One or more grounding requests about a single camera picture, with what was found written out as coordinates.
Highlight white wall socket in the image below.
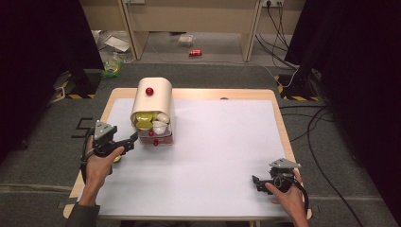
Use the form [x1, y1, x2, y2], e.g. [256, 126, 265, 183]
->
[262, 0, 285, 8]

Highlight black stand base striped tape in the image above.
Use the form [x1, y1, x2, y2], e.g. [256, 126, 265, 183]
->
[273, 73, 320, 102]
[53, 69, 102, 100]

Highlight person's right hand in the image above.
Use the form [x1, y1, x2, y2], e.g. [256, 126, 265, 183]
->
[264, 169, 307, 219]

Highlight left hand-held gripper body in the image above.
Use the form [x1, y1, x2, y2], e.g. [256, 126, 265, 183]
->
[91, 120, 128, 158]

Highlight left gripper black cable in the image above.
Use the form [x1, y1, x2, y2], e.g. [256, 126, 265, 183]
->
[79, 127, 96, 185]

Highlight green packet on floor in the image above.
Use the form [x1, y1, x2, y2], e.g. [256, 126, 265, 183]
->
[102, 56, 124, 79]

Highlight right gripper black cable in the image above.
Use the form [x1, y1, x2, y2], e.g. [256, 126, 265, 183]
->
[294, 181, 310, 217]

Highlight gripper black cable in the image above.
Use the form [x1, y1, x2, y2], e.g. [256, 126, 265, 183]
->
[294, 181, 310, 217]
[79, 127, 96, 185]

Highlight black wall cables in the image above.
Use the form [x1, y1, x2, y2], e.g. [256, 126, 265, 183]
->
[254, 1, 299, 71]

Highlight black floor cable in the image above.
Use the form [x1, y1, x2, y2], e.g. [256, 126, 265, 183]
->
[278, 105, 367, 227]

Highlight clear plastic container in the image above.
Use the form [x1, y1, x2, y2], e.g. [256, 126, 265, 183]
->
[178, 33, 196, 47]

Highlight white cup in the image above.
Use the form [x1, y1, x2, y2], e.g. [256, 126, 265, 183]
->
[156, 112, 171, 125]
[151, 120, 168, 136]

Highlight yellow-green cup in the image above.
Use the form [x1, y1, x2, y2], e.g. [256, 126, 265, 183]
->
[135, 121, 154, 131]
[134, 111, 155, 125]

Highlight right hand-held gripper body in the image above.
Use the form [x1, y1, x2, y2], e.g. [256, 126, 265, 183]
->
[268, 157, 303, 194]

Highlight black curtain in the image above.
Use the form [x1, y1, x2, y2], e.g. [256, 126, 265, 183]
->
[283, 0, 401, 218]
[0, 0, 105, 165]

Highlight person's left hand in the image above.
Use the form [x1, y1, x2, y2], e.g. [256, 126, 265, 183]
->
[84, 135, 126, 194]

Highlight beige wooden desk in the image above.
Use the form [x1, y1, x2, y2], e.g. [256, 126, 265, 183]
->
[78, 0, 307, 63]

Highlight white table mat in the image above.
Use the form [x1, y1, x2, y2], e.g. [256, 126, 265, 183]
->
[94, 96, 291, 219]

